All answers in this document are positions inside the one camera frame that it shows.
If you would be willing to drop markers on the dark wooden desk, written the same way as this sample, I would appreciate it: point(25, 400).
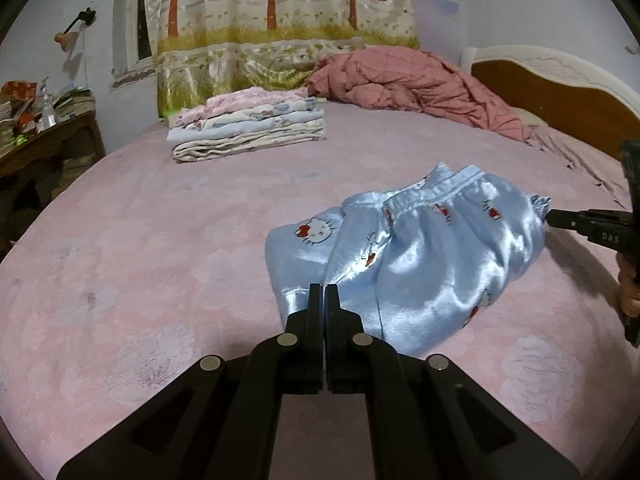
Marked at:
point(45, 145)

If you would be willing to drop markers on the cream folded garment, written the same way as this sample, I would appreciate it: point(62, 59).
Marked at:
point(240, 147)

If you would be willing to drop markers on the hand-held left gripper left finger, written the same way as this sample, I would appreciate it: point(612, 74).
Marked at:
point(314, 320)

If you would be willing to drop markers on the pink wall lamp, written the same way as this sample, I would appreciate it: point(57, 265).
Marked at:
point(65, 40)

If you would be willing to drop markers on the purple wall paper patch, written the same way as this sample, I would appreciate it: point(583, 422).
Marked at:
point(437, 2)

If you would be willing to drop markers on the pink checked quilt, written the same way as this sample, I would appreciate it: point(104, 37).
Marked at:
point(410, 85)

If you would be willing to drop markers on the pink floral bed sheet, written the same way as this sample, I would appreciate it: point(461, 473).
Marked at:
point(150, 240)

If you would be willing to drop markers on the clear spray bottle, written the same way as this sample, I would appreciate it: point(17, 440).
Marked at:
point(47, 110)

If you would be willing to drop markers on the red box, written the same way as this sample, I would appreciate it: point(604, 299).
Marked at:
point(20, 91)

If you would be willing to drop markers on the blue satin cartoon-cat pants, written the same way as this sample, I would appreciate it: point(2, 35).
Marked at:
point(425, 260)

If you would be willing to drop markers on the white fish-print folded garment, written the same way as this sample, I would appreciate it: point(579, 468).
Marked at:
point(270, 112)

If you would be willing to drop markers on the wall hook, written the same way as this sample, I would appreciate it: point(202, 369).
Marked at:
point(633, 46)

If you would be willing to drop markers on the tree-print satin curtain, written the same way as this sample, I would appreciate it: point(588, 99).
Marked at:
point(280, 20)

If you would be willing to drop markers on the stack of books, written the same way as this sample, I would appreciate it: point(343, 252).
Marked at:
point(75, 102)

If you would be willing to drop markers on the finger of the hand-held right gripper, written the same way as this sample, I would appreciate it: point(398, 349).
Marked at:
point(565, 220)

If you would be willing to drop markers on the light blue folded garment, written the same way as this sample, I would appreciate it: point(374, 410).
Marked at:
point(225, 132)

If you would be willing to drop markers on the stack of papers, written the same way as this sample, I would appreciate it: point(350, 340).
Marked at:
point(6, 130)

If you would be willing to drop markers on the person's right hand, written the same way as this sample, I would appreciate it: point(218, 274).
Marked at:
point(629, 285)

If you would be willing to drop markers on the beige pillow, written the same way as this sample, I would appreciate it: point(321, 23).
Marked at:
point(532, 117)

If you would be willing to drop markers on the white and wooden headboard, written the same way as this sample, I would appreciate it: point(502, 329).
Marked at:
point(560, 90)

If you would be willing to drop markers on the small red bottle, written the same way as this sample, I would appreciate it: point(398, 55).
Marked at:
point(27, 122)

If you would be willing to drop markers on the white window frame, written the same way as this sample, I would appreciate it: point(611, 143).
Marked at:
point(127, 25)

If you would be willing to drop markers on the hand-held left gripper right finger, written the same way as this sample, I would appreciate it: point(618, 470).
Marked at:
point(334, 320)

